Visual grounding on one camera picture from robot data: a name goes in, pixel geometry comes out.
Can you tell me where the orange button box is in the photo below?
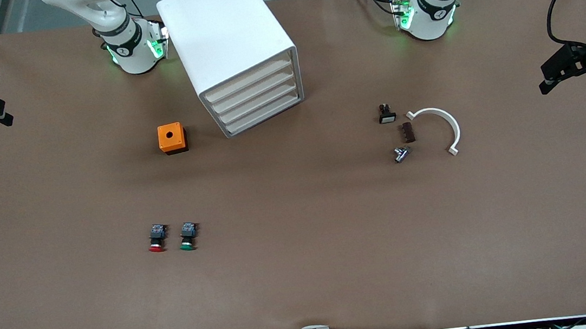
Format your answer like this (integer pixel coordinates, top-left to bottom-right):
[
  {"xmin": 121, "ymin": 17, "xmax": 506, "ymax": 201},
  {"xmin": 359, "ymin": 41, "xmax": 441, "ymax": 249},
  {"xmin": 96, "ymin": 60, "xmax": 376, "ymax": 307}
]
[{"xmin": 157, "ymin": 121, "xmax": 189, "ymax": 156}]

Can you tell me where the red push button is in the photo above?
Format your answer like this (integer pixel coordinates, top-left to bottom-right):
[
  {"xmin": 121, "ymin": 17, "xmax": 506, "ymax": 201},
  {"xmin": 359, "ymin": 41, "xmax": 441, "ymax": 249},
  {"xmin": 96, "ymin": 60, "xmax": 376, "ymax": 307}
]
[{"xmin": 146, "ymin": 223, "xmax": 170, "ymax": 254}]

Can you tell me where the green push button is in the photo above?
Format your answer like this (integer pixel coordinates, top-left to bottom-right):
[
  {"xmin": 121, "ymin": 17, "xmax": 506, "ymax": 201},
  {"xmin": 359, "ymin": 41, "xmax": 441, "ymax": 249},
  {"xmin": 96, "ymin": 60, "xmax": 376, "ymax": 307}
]
[{"xmin": 177, "ymin": 221, "xmax": 201, "ymax": 251}]

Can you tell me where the brown table mat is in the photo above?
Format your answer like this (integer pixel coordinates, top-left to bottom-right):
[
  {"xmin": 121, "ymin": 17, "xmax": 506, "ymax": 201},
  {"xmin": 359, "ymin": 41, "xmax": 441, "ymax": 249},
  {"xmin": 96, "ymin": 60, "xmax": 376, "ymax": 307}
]
[{"xmin": 0, "ymin": 0, "xmax": 586, "ymax": 329}]

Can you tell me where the white curved bracket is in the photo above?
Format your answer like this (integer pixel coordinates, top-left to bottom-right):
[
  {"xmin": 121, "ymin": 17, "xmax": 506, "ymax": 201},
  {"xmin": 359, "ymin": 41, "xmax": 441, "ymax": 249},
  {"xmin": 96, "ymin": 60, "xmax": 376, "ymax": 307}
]
[{"xmin": 406, "ymin": 105, "xmax": 464, "ymax": 161}]

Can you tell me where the black white rectangular switch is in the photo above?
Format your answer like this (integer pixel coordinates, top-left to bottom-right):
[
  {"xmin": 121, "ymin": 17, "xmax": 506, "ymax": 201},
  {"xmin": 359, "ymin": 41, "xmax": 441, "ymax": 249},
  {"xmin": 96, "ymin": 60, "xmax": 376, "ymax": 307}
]
[{"xmin": 377, "ymin": 102, "xmax": 398, "ymax": 124}]

